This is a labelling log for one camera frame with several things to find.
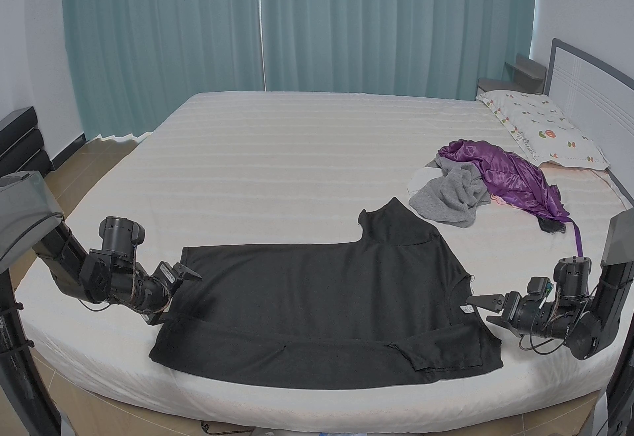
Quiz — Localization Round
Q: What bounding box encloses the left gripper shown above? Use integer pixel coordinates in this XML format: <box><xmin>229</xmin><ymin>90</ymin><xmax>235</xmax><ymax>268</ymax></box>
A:
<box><xmin>130</xmin><ymin>262</ymin><xmax>203</xmax><ymax>327</ymax></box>

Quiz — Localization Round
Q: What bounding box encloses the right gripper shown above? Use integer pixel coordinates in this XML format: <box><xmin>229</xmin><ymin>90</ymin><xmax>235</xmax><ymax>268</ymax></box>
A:
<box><xmin>466</xmin><ymin>292</ymin><xmax>551</xmax><ymax>340</ymax></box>

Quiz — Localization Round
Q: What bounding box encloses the black T-shirt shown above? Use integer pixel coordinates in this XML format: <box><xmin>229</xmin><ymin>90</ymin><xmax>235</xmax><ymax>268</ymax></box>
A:
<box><xmin>149</xmin><ymin>197</ymin><xmax>504</xmax><ymax>387</ymax></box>

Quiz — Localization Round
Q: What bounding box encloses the bed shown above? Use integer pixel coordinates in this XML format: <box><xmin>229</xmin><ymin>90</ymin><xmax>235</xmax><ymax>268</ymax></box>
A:
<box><xmin>15</xmin><ymin>38</ymin><xmax>634</xmax><ymax>427</ymax></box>

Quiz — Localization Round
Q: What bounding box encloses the grey garment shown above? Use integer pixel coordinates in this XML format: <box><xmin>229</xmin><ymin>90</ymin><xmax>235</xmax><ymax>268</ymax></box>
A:
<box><xmin>408</xmin><ymin>159</ymin><xmax>491</xmax><ymax>229</ymax></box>

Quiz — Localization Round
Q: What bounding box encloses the purple satin garment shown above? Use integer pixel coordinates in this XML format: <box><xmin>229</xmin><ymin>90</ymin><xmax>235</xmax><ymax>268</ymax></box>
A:
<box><xmin>438</xmin><ymin>139</ymin><xmax>590</xmax><ymax>257</ymax></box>

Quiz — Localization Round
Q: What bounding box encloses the white garment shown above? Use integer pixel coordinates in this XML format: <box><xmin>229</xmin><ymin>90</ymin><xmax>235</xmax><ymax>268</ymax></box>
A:
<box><xmin>407</xmin><ymin>169</ymin><xmax>439</xmax><ymax>197</ymax></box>

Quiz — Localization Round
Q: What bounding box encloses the white printed pillow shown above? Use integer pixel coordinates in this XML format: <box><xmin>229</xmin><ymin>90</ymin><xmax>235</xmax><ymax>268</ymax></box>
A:
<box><xmin>476</xmin><ymin>90</ymin><xmax>610</xmax><ymax>171</ymax></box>

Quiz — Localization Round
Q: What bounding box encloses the black chest of drawers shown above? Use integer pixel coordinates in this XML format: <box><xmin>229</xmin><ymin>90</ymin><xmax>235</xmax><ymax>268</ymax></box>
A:
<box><xmin>0</xmin><ymin>106</ymin><xmax>50</xmax><ymax>177</ymax></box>

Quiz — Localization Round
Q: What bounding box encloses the grey bedside table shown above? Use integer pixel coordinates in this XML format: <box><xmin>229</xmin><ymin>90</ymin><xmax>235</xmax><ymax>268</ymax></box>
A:
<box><xmin>477</xmin><ymin>53</ymin><xmax>548</xmax><ymax>95</ymax></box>

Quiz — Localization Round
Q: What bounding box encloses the blue-green curtain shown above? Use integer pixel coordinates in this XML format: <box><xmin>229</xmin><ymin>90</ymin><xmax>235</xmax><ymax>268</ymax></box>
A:
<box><xmin>62</xmin><ymin>0</ymin><xmax>265</xmax><ymax>140</ymax></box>
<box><xmin>260</xmin><ymin>0</ymin><xmax>538</xmax><ymax>99</ymax></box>

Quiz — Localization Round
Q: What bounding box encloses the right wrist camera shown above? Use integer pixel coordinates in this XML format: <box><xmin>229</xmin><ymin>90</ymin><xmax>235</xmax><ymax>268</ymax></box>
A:
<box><xmin>526</xmin><ymin>277</ymin><xmax>554</xmax><ymax>300</ymax></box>

